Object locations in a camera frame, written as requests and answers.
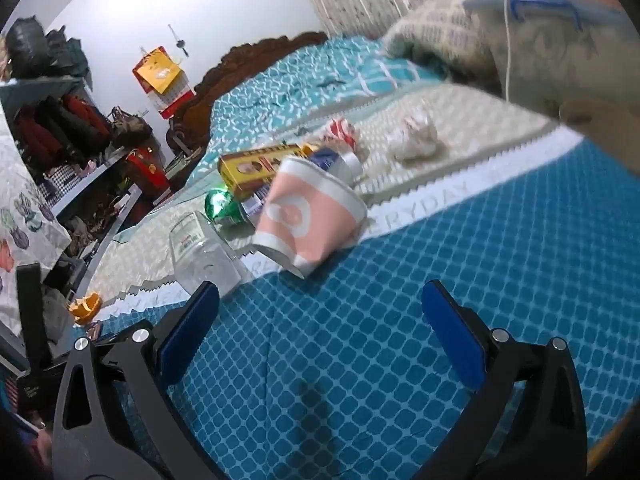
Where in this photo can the grey clothes shelf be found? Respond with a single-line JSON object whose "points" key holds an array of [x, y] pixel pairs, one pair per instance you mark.
{"points": [[40, 85]]}

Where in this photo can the orange peel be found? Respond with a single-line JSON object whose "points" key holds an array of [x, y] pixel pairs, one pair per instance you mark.
{"points": [[85, 307]]}

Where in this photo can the hanging red dark clothes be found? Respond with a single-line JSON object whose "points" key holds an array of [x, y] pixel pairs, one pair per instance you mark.
{"points": [[60, 125]]}

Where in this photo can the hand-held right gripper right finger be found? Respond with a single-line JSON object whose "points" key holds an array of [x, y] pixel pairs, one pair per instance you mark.
{"points": [[452, 340]]}

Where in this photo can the clear plastic jar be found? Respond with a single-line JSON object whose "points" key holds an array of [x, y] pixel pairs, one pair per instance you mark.
{"points": [[200, 260]]}

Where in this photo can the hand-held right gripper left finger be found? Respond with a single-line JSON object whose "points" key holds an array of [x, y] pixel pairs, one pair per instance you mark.
{"points": [[187, 335]]}

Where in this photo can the red gift box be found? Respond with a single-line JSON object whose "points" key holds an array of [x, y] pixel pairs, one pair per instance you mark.
{"points": [[147, 170]]}

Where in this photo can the red white wrapper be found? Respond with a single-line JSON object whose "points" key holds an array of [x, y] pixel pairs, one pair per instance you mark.
{"points": [[340, 132]]}

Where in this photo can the yellow red wall calendar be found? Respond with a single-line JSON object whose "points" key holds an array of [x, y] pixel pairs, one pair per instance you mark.
{"points": [[157, 75]]}

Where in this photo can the hanging key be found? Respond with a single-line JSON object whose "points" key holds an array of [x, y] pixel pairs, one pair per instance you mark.
{"points": [[178, 42]]}

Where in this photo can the pink white paper cup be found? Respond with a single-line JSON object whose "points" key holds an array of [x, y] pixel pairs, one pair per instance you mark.
{"points": [[300, 215]]}

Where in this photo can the cactus print cloth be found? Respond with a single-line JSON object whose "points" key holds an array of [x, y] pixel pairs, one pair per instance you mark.
{"points": [[25, 220]]}

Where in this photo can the brown handbag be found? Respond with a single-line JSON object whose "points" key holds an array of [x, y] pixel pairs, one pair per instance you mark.
{"points": [[130, 125]]}

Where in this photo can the yellow cardboard box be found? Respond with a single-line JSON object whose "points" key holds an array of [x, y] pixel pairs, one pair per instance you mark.
{"points": [[250, 165]]}

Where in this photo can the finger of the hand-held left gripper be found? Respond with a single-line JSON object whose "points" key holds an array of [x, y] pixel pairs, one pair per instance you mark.
{"points": [[32, 310]]}

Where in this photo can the black bag on shelf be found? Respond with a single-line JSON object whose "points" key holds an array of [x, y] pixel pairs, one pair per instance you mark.
{"points": [[25, 45]]}

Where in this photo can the green drink can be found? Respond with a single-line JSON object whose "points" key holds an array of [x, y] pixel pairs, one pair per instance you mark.
{"points": [[220, 205]]}

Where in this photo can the white tissue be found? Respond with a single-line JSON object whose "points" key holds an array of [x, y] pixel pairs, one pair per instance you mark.
{"points": [[415, 140]]}

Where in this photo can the teal patterned bed sheet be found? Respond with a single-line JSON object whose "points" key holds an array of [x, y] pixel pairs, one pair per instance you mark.
{"points": [[300, 85]]}

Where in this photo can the carved wooden headboard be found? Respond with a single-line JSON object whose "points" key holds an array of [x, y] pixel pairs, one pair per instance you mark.
{"points": [[220, 75]]}

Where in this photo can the small drink carton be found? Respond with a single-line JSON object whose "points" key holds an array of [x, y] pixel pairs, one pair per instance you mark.
{"points": [[330, 160]]}

